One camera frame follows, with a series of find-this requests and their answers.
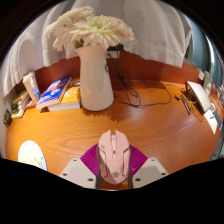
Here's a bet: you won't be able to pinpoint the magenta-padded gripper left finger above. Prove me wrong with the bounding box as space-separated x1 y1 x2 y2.
59 143 101 190

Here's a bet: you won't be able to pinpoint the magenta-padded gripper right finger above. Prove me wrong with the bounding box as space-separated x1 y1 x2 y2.
128 144 170 189

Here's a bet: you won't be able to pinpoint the pink computer mouse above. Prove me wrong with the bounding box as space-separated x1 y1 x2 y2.
96 129 132 186

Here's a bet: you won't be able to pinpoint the round cartoon-print mouse pad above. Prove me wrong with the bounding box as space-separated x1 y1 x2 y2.
17 139 48 172

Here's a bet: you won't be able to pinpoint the yellow book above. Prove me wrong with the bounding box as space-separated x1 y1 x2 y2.
47 79 82 112

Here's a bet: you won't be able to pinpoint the white paper sheet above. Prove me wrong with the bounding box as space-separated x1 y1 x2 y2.
203 108 219 136

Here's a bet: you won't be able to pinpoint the blue book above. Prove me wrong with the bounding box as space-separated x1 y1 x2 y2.
35 75 73 110

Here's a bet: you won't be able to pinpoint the green mug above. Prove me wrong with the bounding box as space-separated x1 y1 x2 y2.
2 108 13 128

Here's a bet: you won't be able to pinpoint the stack of yellow-black books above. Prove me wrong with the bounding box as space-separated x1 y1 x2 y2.
10 89 31 120

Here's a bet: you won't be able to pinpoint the silver laptop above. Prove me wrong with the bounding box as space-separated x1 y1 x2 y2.
185 80 213 114

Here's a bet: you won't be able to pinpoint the white ceramic vase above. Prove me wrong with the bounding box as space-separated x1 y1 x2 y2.
75 44 115 112

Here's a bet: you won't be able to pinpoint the white lidded cup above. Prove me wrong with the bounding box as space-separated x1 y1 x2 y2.
22 70 42 102

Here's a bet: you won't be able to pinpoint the white curtain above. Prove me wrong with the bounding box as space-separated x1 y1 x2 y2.
0 0 194 98

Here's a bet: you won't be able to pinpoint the white and pink flowers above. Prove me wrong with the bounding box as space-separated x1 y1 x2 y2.
44 5 135 53

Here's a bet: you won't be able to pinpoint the black cable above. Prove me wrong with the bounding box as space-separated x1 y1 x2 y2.
105 51 183 108

